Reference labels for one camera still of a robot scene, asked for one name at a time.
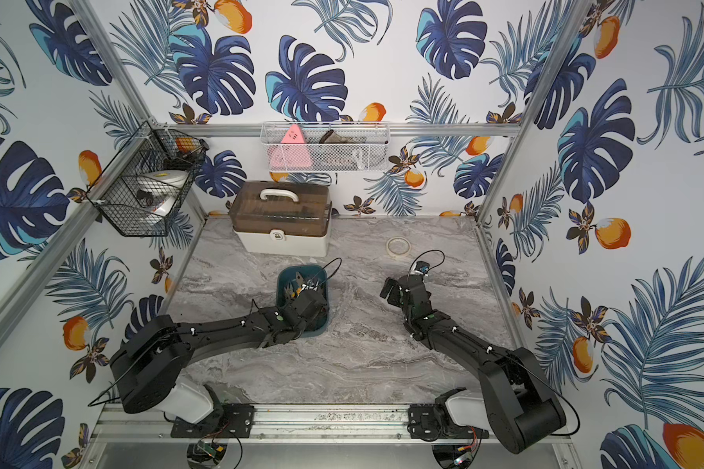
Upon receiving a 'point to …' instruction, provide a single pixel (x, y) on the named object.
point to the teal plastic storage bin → (296, 278)
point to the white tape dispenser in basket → (158, 190)
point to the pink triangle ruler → (291, 152)
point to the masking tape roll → (398, 246)
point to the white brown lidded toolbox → (281, 218)
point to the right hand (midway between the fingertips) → (400, 283)
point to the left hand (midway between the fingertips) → (311, 303)
